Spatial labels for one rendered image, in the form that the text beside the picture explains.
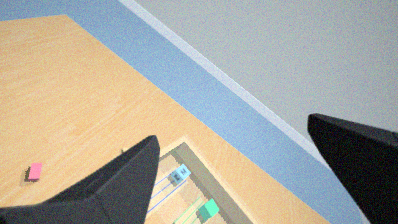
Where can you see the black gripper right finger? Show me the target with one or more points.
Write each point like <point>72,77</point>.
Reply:
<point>365,161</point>

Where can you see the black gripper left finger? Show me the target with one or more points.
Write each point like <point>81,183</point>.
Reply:
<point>118,193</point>

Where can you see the pink rectangular block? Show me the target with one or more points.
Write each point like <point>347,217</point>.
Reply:
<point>35,172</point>

